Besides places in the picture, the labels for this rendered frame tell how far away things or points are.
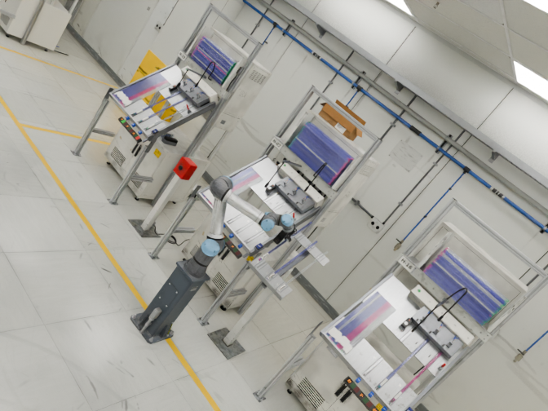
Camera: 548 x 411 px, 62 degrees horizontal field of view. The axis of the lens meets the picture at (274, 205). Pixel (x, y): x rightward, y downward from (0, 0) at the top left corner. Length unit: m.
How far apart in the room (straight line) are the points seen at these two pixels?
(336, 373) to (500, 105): 2.95
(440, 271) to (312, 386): 1.26
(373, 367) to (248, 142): 3.56
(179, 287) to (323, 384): 1.30
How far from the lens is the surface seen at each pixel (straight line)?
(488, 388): 5.02
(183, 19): 6.38
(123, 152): 4.85
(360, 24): 5.62
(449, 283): 3.35
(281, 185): 3.71
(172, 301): 3.13
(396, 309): 3.37
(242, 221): 3.55
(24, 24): 7.07
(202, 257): 2.98
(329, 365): 3.56
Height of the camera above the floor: 2.06
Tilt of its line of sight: 17 degrees down
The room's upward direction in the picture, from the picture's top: 38 degrees clockwise
